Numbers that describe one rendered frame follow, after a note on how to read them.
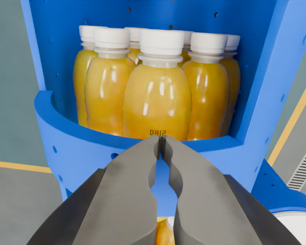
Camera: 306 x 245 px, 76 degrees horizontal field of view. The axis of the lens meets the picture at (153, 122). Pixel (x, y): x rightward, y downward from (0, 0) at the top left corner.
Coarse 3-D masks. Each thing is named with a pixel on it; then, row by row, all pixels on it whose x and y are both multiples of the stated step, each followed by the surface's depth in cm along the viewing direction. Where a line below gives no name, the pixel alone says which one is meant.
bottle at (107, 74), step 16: (96, 48) 22; (112, 48) 21; (96, 64) 21; (112, 64) 21; (128, 64) 22; (96, 80) 21; (112, 80) 21; (96, 96) 21; (112, 96) 21; (96, 112) 22; (112, 112) 22; (96, 128) 23; (112, 128) 23
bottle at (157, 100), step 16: (144, 64) 17; (160, 64) 17; (176, 64) 18; (128, 80) 18; (144, 80) 17; (160, 80) 16; (176, 80) 17; (128, 96) 18; (144, 96) 17; (160, 96) 16; (176, 96) 17; (128, 112) 18; (144, 112) 17; (160, 112) 17; (176, 112) 17; (128, 128) 19; (144, 128) 17; (160, 128) 17; (176, 128) 18
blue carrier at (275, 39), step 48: (48, 0) 23; (96, 0) 30; (144, 0) 33; (192, 0) 32; (240, 0) 28; (288, 0) 11; (48, 48) 24; (240, 48) 29; (288, 48) 13; (48, 96) 22; (240, 96) 30; (48, 144) 18; (96, 144) 14; (192, 144) 15; (240, 144) 15
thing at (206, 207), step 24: (168, 144) 12; (192, 168) 10; (216, 168) 10; (192, 192) 8; (216, 192) 8; (192, 216) 7; (216, 216) 7; (240, 216) 7; (192, 240) 7; (216, 240) 7; (240, 240) 7
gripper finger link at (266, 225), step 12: (228, 180) 9; (240, 192) 8; (240, 204) 8; (252, 204) 8; (252, 216) 7; (264, 216) 7; (264, 228) 7; (276, 228) 7; (264, 240) 7; (276, 240) 7; (288, 240) 7
